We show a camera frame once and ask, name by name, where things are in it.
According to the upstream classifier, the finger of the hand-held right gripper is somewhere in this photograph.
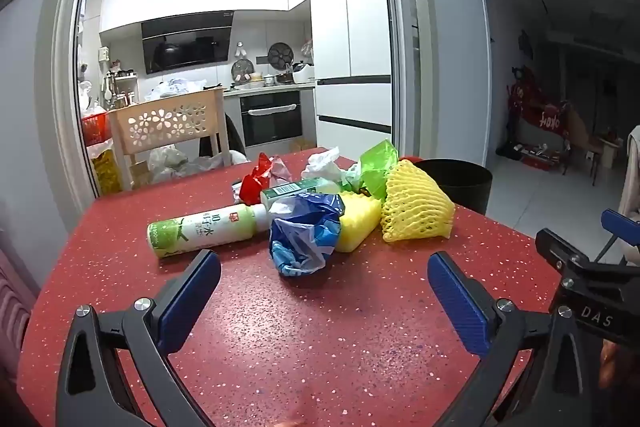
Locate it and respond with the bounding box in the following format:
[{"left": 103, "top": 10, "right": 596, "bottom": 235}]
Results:
[
  {"left": 534, "top": 228, "right": 585, "bottom": 269},
  {"left": 596, "top": 208, "right": 640, "bottom": 264}
]

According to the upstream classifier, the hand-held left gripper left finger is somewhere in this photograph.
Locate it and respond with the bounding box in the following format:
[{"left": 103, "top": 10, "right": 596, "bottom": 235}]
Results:
[{"left": 55, "top": 248, "right": 222, "bottom": 427}]

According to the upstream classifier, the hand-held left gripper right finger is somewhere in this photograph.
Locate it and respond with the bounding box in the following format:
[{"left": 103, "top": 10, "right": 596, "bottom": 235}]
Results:
[{"left": 426, "top": 251, "right": 606, "bottom": 427}]

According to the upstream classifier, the green and white plastic bottle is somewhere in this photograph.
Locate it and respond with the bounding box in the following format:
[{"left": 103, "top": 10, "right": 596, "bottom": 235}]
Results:
[{"left": 146, "top": 202, "right": 271, "bottom": 259}]

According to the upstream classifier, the yellow foam fruit net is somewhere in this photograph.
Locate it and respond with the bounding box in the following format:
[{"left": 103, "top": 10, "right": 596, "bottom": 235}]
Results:
[{"left": 381, "top": 159, "right": 456, "bottom": 243}]

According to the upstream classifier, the black waste bin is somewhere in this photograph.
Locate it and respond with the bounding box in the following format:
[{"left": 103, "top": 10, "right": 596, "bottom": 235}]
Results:
[{"left": 412, "top": 158, "right": 493, "bottom": 215}]

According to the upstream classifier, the blue plastic bag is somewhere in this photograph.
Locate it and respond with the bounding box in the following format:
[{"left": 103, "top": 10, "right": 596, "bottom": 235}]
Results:
[{"left": 269, "top": 193, "right": 346, "bottom": 278}]

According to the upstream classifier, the yellow sponge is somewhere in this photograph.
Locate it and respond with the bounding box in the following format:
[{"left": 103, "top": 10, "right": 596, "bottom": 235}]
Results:
[{"left": 334, "top": 193, "right": 383, "bottom": 253}]

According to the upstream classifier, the red snack wrapper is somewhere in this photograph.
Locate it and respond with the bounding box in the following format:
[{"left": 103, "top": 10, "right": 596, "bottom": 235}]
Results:
[{"left": 231, "top": 152, "right": 293, "bottom": 205}]

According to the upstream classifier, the green capped drink carton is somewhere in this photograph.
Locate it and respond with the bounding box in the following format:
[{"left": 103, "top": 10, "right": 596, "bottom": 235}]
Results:
[{"left": 260, "top": 178, "right": 346, "bottom": 214}]

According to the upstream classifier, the green plastic bag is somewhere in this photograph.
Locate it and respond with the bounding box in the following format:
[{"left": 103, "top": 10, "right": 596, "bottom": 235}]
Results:
[{"left": 345, "top": 139, "right": 401, "bottom": 202}]

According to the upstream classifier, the white tissue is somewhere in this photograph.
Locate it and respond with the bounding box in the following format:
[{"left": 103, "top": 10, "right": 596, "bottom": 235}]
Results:
[{"left": 301, "top": 147, "right": 351, "bottom": 182}]

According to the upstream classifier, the red banner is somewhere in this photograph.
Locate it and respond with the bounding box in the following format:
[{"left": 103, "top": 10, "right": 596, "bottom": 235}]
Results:
[{"left": 530, "top": 102, "right": 571, "bottom": 132}]

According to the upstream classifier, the white plastic bag under cart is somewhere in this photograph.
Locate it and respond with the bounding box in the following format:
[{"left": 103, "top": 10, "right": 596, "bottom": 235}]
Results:
[{"left": 147, "top": 144, "right": 251, "bottom": 185}]

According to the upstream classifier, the black built-in oven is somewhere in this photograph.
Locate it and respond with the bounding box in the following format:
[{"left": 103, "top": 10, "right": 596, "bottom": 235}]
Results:
[{"left": 239, "top": 89, "right": 303, "bottom": 148}]

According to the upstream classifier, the red basket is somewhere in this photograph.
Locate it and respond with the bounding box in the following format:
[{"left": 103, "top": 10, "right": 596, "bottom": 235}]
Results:
[{"left": 81, "top": 112, "right": 113, "bottom": 148}]

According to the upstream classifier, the white plastic bag atop cart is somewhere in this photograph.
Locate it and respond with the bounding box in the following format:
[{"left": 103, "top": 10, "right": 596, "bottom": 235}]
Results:
[{"left": 145, "top": 77, "right": 206, "bottom": 102}]

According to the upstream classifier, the black range hood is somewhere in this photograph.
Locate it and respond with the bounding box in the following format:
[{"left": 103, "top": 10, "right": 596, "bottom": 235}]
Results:
[{"left": 141, "top": 11, "right": 235, "bottom": 75}]

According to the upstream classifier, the white refrigerator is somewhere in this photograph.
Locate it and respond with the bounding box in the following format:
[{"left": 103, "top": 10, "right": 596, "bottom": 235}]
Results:
[{"left": 307, "top": 0, "right": 393, "bottom": 152}]

